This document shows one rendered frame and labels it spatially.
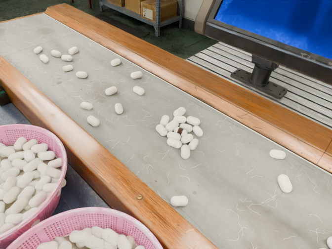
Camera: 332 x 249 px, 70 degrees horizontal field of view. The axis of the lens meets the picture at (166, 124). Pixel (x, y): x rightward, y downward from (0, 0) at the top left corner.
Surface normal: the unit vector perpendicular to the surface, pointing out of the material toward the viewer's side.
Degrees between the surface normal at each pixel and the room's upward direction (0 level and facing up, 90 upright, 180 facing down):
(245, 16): 58
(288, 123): 0
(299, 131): 0
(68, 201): 0
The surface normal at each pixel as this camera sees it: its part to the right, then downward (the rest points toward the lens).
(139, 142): 0.04, -0.73
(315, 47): -0.55, 0.02
